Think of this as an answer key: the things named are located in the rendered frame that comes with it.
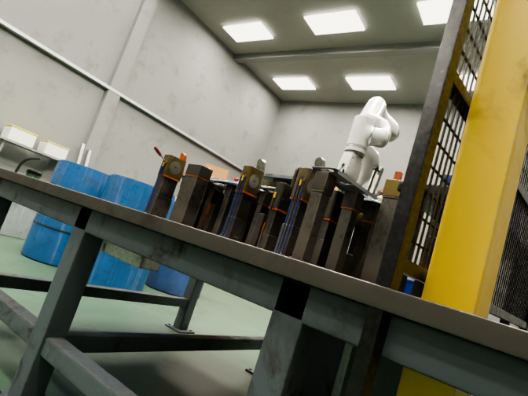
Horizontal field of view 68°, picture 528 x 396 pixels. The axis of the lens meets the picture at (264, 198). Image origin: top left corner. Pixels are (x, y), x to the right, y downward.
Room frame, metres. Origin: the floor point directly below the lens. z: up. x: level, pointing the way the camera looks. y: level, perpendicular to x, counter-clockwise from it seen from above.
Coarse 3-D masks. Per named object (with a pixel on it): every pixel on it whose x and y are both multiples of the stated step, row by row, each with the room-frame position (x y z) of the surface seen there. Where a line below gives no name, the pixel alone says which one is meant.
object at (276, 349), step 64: (0, 192) 1.77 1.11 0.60; (64, 256) 1.37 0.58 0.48; (128, 256) 1.59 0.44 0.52; (192, 256) 1.03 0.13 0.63; (64, 320) 1.37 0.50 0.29; (320, 320) 0.80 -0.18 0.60; (256, 384) 0.86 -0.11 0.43; (384, 384) 0.95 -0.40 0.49; (448, 384) 0.66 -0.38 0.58; (512, 384) 0.61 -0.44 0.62
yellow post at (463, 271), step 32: (512, 0) 0.75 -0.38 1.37; (512, 32) 0.74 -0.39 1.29; (512, 64) 0.73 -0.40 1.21; (480, 96) 0.77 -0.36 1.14; (512, 96) 0.72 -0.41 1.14; (480, 128) 0.75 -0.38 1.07; (512, 128) 0.71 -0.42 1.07; (480, 160) 0.74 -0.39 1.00; (512, 160) 0.72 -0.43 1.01; (448, 192) 0.78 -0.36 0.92; (480, 192) 0.73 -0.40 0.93; (512, 192) 0.75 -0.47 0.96; (448, 224) 0.77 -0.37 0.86; (480, 224) 0.72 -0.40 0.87; (448, 256) 0.76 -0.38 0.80; (480, 256) 0.72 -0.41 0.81; (448, 288) 0.74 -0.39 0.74; (480, 288) 0.71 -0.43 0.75; (416, 384) 0.75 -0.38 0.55
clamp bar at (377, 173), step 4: (376, 164) 1.65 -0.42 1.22; (372, 168) 1.66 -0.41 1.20; (376, 168) 1.64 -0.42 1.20; (380, 168) 1.66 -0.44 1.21; (372, 172) 1.68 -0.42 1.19; (376, 172) 1.68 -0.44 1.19; (380, 172) 1.66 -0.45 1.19; (372, 176) 1.67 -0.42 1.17; (376, 176) 1.67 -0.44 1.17; (380, 176) 1.66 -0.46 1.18; (372, 180) 1.68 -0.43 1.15; (376, 180) 1.65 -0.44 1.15; (368, 184) 1.67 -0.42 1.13; (372, 184) 1.67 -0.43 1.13; (376, 184) 1.65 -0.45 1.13; (368, 188) 1.67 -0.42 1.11; (372, 188) 1.65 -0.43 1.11; (376, 188) 1.66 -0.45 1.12; (372, 192) 1.65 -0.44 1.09
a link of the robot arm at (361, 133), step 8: (360, 120) 1.49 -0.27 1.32; (368, 120) 1.49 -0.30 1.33; (352, 128) 1.51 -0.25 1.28; (360, 128) 1.49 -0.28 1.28; (368, 128) 1.48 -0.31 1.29; (352, 136) 1.50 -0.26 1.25; (360, 136) 1.49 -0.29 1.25; (368, 136) 1.48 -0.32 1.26; (360, 144) 1.49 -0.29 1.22; (368, 144) 1.50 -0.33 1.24
